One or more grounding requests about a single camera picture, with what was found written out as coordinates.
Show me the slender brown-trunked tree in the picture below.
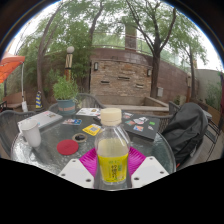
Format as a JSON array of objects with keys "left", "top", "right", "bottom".
[{"left": 16, "top": 3, "right": 101, "bottom": 109}]

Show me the silver laptop with stickers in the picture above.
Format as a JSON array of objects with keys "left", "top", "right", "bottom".
[{"left": 17, "top": 110, "right": 64, "bottom": 132}]

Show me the globe-topped wooden lamp post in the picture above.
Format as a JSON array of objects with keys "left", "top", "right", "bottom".
[{"left": 64, "top": 45, "right": 76, "bottom": 83}]

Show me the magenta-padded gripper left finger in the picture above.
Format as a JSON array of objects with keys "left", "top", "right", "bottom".
[{"left": 57, "top": 147, "right": 100, "bottom": 190}]

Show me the yellow-labelled drink bottle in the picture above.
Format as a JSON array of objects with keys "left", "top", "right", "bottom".
[{"left": 94, "top": 107, "right": 132, "bottom": 187}]

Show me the black metal patio chair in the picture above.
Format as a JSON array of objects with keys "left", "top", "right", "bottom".
[{"left": 205, "top": 116, "right": 224, "bottom": 161}]

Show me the wooden bench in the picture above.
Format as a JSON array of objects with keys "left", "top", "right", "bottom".
[{"left": 2, "top": 91, "right": 27, "bottom": 110}]

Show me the black backpack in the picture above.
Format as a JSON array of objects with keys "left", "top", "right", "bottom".
[{"left": 161, "top": 101, "right": 209, "bottom": 166}]

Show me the grey mesh garden chair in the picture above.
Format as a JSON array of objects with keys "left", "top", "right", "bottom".
[
  {"left": 156, "top": 100, "right": 214, "bottom": 171},
  {"left": 0, "top": 109, "right": 37, "bottom": 158},
  {"left": 48, "top": 92, "right": 106, "bottom": 116}
]

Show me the white mug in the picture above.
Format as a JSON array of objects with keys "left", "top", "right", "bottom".
[{"left": 20, "top": 118, "right": 42, "bottom": 148}]

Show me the white canopy leg weight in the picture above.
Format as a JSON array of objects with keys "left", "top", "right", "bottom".
[{"left": 21, "top": 100, "right": 29, "bottom": 113}]

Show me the flat round red coaster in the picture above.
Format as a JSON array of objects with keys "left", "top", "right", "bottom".
[{"left": 56, "top": 138, "right": 80, "bottom": 156}]

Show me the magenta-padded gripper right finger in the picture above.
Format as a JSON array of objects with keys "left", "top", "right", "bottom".
[{"left": 127, "top": 146, "right": 170, "bottom": 189}]

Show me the black laptop with stickers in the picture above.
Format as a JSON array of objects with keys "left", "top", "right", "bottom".
[{"left": 120, "top": 111, "right": 161, "bottom": 141}]

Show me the blue yellow striped bollard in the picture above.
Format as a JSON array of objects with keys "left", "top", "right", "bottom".
[{"left": 34, "top": 90, "right": 43, "bottom": 110}]

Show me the orange canopy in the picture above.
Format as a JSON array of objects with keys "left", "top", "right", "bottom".
[{"left": 0, "top": 54, "right": 26, "bottom": 84}]

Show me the yellow card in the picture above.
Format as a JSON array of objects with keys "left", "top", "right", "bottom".
[{"left": 82, "top": 123, "right": 102, "bottom": 137}]

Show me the white printed booklet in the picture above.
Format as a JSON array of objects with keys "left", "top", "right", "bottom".
[{"left": 75, "top": 107, "right": 102, "bottom": 118}]

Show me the round brown-rimmed black disc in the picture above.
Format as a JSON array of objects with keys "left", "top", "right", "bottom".
[{"left": 72, "top": 132, "right": 89, "bottom": 144}]

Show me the potted green plant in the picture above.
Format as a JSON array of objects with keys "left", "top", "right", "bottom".
[{"left": 52, "top": 75, "right": 80, "bottom": 117}]

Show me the dark forked tree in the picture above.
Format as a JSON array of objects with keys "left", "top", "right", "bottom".
[{"left": 126, "top": 0, "right": 208, "bottom": 99}]

